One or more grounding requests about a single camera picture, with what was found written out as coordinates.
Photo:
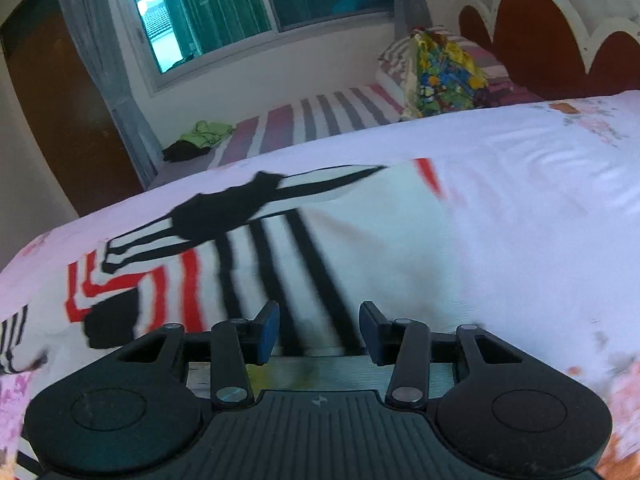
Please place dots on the pink striped pillow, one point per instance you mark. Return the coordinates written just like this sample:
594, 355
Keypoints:
395, 57

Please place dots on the green window curtain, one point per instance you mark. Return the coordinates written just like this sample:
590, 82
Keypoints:
215, 0

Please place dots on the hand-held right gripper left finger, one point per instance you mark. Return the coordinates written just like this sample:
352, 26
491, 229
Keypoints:
269, 332

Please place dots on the colourful printed pillow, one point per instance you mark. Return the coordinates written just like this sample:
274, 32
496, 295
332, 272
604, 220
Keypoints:
440, 75

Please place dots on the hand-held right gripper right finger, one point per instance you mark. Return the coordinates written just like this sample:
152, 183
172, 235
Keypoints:
371, 332

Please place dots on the white floral blanket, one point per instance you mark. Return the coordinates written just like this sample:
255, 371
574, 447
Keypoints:
525, 185

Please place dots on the green cloth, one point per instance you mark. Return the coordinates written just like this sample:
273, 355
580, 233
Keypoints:
206, 132

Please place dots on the black red striped white shirt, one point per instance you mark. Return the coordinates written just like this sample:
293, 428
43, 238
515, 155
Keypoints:
350, 240

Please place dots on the brown wooden door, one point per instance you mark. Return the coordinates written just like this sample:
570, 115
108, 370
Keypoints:
60, 110

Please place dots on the pink grey striped bed sheet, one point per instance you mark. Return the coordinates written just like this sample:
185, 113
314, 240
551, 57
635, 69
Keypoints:
280, 130

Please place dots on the white framed window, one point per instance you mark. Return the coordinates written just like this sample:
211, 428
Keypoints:
220, 25

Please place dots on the red-brown scalloped headboard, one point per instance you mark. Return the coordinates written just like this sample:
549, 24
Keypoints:
535, 35

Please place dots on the black cloth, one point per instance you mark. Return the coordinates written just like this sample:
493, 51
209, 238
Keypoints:
185, 151

